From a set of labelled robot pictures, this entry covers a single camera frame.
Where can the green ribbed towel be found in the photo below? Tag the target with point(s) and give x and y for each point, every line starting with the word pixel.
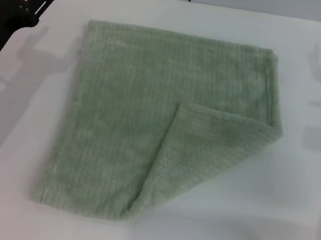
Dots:
pixel 124 114

